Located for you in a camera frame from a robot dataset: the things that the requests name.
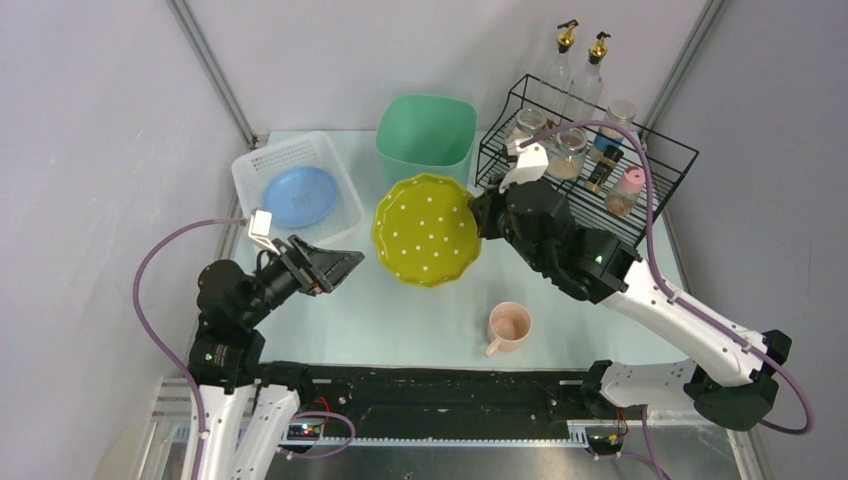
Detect green polka dot plate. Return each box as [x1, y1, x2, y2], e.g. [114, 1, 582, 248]
[371, 173, 482, 288]

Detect green plastic bin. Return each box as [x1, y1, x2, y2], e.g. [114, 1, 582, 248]
[375, 94, 478, 187]

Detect glass oil bottle gold cap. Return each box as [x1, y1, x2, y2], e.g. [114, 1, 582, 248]
[562, 31, 610, 121]

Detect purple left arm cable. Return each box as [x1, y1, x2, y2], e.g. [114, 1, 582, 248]
[132, 217, 253, 480]

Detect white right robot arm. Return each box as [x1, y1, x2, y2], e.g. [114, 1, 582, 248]
[468, 180, 791, 431]

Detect white perforated plastic basket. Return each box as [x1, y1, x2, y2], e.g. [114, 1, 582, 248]
[231, 132, 365, 247]

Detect glass jar with light powder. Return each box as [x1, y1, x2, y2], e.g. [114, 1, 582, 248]
[504, 107, 547, 150]

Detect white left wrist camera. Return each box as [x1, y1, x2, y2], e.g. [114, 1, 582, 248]
[246, 208, 280, 255]

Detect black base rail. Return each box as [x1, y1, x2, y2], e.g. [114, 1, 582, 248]
[251, 360, 637, 458]

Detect small black cap spice bottle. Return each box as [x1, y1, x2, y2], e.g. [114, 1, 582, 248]
[584, 145, 623, 194]

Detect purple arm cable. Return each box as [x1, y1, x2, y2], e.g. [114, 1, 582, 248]
[132, 217, 253, 480]
[517, 119, 816, 480]

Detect large glass jar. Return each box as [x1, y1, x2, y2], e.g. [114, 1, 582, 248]
[545, 127, 589, 180]

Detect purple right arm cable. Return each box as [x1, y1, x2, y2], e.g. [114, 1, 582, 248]
[517, 119, 816, 480]

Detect spice shaker white lid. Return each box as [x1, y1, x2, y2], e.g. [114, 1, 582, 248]
[593, 99, 637, 154]

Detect pink mug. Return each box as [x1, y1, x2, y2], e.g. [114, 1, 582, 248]
[484, 302, 533, 357]

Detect blue plate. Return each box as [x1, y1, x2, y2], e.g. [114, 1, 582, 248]
[262, 166, 338, 228]

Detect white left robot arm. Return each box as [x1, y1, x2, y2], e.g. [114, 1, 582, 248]
[183, 235, 365, 479]

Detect black wire rack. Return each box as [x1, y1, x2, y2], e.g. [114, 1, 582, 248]
[472, 74, 699, 246]

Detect pink lid spice jar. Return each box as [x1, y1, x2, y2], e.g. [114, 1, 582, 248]
[604, 166, 646, 217]

